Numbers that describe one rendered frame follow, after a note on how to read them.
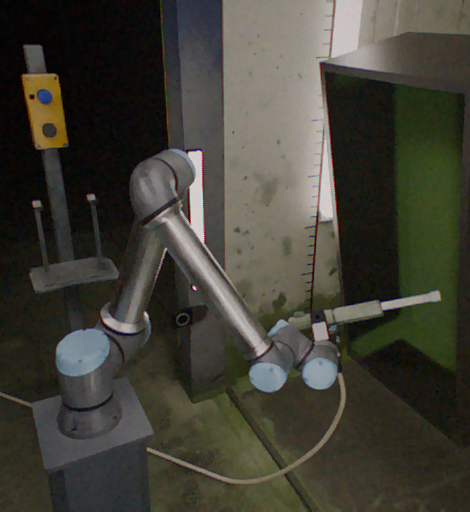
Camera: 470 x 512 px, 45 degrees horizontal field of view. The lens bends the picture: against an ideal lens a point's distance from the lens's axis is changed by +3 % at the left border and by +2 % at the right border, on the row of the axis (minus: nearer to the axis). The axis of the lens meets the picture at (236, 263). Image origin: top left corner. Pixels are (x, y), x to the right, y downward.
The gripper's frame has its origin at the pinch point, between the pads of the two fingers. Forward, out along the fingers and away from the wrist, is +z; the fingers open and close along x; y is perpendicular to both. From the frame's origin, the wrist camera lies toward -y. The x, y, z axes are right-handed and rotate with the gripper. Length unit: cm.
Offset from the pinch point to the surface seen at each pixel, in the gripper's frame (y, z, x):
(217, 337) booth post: 14, 64, -63
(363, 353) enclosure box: 30, 48, 4
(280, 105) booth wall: -79, 61, -4
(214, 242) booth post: -32, 53, -47
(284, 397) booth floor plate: 54, 73, -42
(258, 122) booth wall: -75, 56, -14
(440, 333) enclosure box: 30, 55, 35
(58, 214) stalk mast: -62, 28, -100
